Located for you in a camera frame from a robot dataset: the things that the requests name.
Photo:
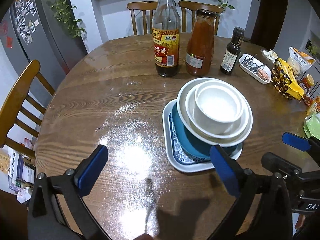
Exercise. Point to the red sauce glass bottle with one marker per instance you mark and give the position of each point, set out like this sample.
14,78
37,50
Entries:
200,48

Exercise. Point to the yellow snack bag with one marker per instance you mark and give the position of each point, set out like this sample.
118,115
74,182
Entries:
284,80

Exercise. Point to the hanging green plant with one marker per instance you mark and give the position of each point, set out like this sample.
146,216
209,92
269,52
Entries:
63,13

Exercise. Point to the clutter of boxes on floor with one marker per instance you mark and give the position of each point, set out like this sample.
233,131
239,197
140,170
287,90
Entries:
17,174

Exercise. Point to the jar with yellow lid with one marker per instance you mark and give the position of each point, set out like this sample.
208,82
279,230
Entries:
307,82

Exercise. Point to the white orange snack bag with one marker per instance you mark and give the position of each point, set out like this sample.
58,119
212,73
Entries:
299,61

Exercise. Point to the blue square bowl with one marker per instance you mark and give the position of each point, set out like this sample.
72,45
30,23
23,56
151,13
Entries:
189,143

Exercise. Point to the blue patterned square plate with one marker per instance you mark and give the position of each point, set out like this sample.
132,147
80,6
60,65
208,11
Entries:
179,153

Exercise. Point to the large white bowl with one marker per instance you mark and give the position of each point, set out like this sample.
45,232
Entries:
184,105

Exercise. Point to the green packaged food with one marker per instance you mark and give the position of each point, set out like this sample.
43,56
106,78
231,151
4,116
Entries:
312,126

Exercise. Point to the white tray with utensils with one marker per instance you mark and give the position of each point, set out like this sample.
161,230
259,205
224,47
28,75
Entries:
255,68

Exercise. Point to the small white bowl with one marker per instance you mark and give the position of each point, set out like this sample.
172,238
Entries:
217,107

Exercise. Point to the white square plate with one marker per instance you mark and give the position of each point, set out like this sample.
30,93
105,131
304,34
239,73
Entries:
168,146

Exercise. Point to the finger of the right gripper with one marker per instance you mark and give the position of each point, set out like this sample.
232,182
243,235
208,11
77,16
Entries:
296,141
275,163

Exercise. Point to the small dark soy bottle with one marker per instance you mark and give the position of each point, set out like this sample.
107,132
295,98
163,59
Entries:
232,52

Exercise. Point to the grey refrigerator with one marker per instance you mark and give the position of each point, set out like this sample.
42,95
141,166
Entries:
30,32

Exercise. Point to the wooden chair at left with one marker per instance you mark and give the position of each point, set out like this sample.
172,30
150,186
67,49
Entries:
13,105

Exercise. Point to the wooden chair far left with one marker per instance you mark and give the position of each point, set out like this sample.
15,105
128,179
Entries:
146,10

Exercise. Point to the vinegar bottle yellow cap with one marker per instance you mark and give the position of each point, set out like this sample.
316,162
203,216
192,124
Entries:
166,24

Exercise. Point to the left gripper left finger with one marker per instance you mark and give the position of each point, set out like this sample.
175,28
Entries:
88,171

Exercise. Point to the medium white bowl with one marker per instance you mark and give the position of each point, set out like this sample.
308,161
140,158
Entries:
235,127

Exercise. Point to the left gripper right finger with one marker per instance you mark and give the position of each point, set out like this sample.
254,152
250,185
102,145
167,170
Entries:
228,170

